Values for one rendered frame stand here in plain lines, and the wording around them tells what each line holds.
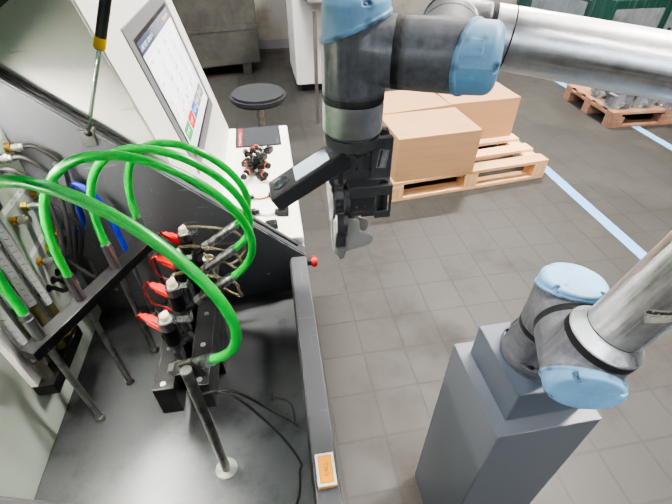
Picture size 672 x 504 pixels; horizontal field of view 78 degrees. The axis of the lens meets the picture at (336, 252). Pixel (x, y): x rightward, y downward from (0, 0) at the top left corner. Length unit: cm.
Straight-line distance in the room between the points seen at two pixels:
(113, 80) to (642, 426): 217
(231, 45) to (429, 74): 502
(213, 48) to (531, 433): 502
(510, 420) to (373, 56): 80
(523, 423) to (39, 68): 116
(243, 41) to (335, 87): 497
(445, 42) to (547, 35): 17
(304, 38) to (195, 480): 431
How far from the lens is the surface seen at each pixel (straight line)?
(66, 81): 96
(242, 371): 100
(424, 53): 47
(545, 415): 106
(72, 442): 104
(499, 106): 362
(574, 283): 85
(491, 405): 103
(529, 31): 61
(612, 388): 76
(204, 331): 90
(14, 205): 97
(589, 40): 62
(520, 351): 94
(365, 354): 203
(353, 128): 51
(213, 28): 538
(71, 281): 84
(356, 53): 48
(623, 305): 70
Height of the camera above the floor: 165
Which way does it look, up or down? 41 degrees down
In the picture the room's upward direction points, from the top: straight up
